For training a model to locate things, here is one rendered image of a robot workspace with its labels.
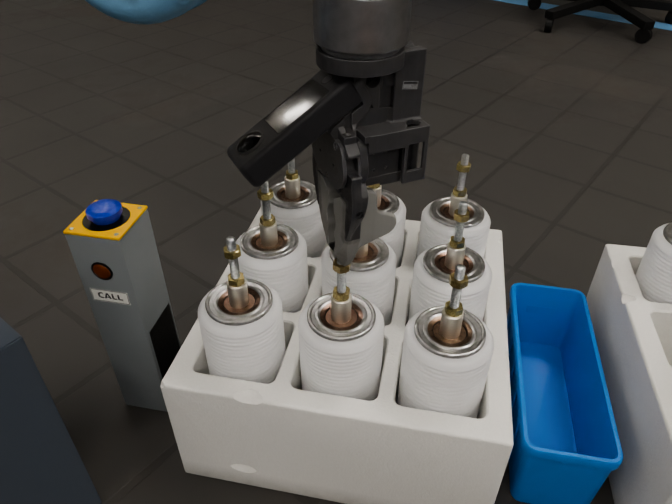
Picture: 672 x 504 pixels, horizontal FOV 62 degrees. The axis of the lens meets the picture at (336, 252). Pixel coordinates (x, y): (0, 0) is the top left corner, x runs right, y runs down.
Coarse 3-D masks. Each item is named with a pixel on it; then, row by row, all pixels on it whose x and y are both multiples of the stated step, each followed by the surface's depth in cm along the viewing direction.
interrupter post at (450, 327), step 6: (444, 312) 58; (444, 318) 58; (450, 318) 57; (456, 318) 57; (462, 318) 58; (444, 324) 58; (450, 324) 58; (456, 324) 58; (444, 330) 59; (450, 330) 58; (456, 330) 58; (444, 336) 59; (450, 336) 59; (456, 336) 59
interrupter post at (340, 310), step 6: (336, 300) 60; (348, 300) 60; (336, 306) 60; (342, 306) 59; (348, 306) 60; (336, 312) 60; (342, 312) 60; (348, 312) 60; (336, 318) 61; (342, 318) 61; (348, 318) 61
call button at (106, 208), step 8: (104, 200) 66; (112, 200) 66; (88, 208) 65; (96, 208) 65; (104, 208) 65; (112, 208) 65; (120, 208) 65; (88, 216) 64; (96, 216) 64; (104, 216) 64; (112, 216) 64; (96, 224) 65; (104, 224) 65
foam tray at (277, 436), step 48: (192, 336) 69; (288, 336) 73; (384, 336) 69; (192, 384) 63; (240, 384) 63; (288, 384) 63; (384, 384) 63; (192, 432) 68; (240, 432) 66; (288, 432) 64; (336, 432) 62; (384, 432) 60; (432, 432) 59; (480, 432) 58; (240, 480) 72; (288, 480) 70; (336, 480) 68; (384, 480) 66; (432, 480) 64; (480, 480) 62
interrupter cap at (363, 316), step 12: (324, 300) 64; (360, 300) 64; (312, 312) 62; (324, 312) 62; (360, 312) 62; (372, 312) 62; (312, 324) 60; (324, 324) 61; (336, 324) 61; (348, 324) 61; (360, 324) 60; (372, 324) 60; (324, 336) 59; (336, 336) 59; (348, 336) 59; (360, 336) 59
